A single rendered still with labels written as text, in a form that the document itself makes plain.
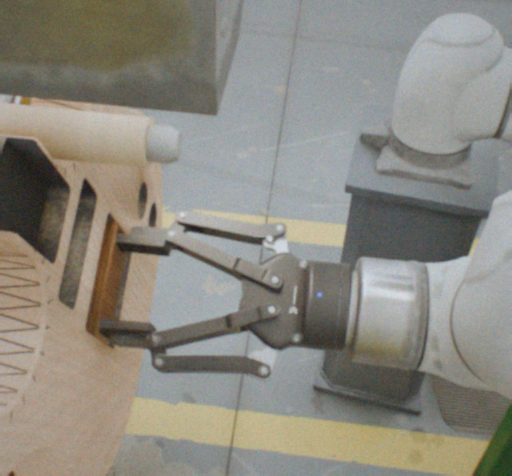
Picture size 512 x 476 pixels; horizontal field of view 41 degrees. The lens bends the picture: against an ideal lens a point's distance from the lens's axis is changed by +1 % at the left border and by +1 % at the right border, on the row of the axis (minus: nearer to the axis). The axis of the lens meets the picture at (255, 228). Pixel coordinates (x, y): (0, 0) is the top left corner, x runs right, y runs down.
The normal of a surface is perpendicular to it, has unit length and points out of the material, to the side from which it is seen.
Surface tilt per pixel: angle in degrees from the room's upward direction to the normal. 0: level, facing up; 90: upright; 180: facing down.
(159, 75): 90
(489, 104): 78
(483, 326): 92
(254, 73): 0
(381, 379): 90
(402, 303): 30
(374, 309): 38
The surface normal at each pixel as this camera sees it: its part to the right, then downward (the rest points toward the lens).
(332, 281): 0.00, -0.58
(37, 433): 0.99, 0.10
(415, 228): -0.25, 0.67
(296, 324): -0.04, -0.33
